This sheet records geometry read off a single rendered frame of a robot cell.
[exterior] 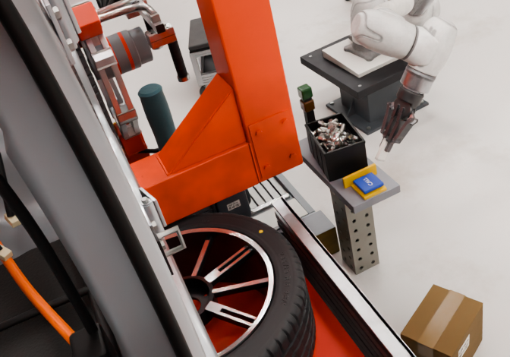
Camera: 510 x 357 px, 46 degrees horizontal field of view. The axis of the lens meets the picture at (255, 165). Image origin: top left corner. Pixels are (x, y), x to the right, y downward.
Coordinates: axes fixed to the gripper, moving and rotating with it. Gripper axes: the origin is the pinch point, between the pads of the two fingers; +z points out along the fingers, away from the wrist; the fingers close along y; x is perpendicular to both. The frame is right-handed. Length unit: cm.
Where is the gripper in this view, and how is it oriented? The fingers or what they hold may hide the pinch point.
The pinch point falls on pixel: (384, 150)
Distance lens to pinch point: 188.4
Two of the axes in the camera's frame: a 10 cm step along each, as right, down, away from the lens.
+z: -3.4, 8.7, 3.6
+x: -8.5, -1.2, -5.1
